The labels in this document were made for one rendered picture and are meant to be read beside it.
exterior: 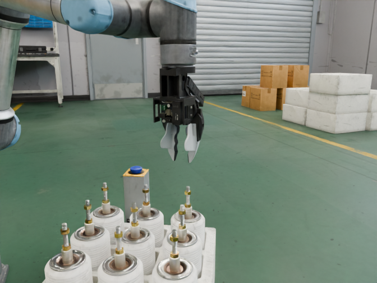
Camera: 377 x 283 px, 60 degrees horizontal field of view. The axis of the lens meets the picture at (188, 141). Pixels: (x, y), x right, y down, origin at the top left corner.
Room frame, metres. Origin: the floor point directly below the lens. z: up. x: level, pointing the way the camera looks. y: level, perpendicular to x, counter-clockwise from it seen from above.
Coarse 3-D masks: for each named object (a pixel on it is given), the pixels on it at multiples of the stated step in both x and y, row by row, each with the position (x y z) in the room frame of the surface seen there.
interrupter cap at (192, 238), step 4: (188, 232) 0.74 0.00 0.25; (192, 232) 0.74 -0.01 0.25; (168, 236) 0.72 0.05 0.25; (188, 236) 0.73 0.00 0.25; (192, 236) 0.72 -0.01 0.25; (196, 236) 0.72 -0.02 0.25; (168, 240) 0.70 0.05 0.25; (188, 240) 0.71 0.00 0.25; (192, 240) 0.70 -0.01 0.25; (196, 240) 0.70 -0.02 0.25; (180, 244) 0.69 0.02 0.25; (184, 244) 0.69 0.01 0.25; (188, 244) 0.69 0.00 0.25; (192, 244) 0.69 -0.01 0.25
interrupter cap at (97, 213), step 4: (96, 208) 0.88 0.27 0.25; (100, 208) 0.88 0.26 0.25; (112, 208) 0.88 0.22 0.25; (116, 208) 0.88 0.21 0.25; (96, 212) 0.85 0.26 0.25; (100, 212) 0.86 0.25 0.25; (112, 212) 0.86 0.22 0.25; (116, 212) 0.85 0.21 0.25; (96, 216) 0.83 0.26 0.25; (100, 216) 0.83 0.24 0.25; (104, 216) 0.83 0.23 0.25; (108, 216) 0.83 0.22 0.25; (112, 216) 0.83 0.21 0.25
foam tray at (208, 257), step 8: (128, 224) 0.92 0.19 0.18; (168, 232) 0.87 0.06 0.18; (208, 232) 0.87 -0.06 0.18; (208, 240) 0.83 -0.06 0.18; (112, 248) 0.79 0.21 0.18; (160, 248) 0.79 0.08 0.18; (208, 248) 0.79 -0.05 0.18; (160, 256) 0.75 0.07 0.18; (208, 256) 0.75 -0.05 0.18; (208, 264) 0.72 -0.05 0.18; (96, 272) 0.68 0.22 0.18; (208, 272) 0.68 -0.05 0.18; (96, 280) 0.67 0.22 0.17; (144, 280) 0.66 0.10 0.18; (200, 280) 0.66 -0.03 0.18; (208, 280) 0.66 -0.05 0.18
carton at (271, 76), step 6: (264, 66) 4.60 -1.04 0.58; (270, 66) 4.46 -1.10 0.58; (276, 66) 4.42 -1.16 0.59; (282, 66) 4.45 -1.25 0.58; (264, 72) 4.59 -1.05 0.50; (270, 72) 4.45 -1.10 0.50; (276, 72) 4.42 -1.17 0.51; (282, 72) 4.46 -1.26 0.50; (264, 78) 4.58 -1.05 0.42; (270, 78) 4.45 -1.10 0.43; (276, 78) 4.42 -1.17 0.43; (282, 78) 4.46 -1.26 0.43; (264, 84) 4.57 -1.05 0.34; (270, 84) 4.44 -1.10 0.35; (276, 84) 4.43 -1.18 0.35; (282, 84) 4.46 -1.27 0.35
